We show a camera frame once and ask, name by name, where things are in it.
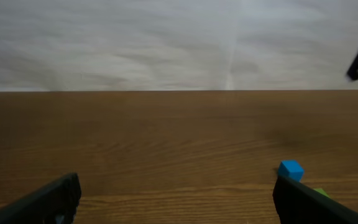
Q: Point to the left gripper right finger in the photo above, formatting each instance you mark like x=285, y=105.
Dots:
x=306, y=207

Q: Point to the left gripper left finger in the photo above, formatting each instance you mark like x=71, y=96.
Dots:
x=42, y=205

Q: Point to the green cube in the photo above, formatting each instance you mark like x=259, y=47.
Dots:
x=322, y=192

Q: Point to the blue cube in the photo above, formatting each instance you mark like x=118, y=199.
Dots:
x=291, y=170

